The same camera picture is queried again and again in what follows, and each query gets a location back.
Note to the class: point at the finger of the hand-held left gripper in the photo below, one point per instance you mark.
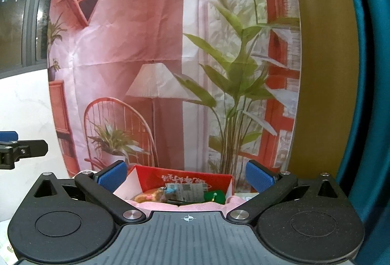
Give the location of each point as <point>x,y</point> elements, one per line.
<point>7,136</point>
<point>30,149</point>

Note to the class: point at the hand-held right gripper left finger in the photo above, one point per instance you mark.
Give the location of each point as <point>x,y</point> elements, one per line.
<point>112,176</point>

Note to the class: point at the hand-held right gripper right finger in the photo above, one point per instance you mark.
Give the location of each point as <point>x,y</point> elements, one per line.
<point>259,176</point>

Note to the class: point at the red cardboard box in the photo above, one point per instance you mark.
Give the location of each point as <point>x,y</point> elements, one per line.
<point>146,176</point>

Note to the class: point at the pink towel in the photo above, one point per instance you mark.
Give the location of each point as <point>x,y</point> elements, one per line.
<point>195,207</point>

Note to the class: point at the small green item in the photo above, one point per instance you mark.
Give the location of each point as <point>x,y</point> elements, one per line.
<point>218,196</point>

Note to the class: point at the checkered flower print tablecloth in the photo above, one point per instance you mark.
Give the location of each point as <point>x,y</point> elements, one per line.
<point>6,249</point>

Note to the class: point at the dark glass window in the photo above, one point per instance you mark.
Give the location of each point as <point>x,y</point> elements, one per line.
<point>12,24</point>

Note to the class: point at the teal curtain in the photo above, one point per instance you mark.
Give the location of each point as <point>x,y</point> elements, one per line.
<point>374,100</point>

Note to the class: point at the printed room scene backdrop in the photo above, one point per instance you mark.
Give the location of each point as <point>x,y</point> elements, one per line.
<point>137,39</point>

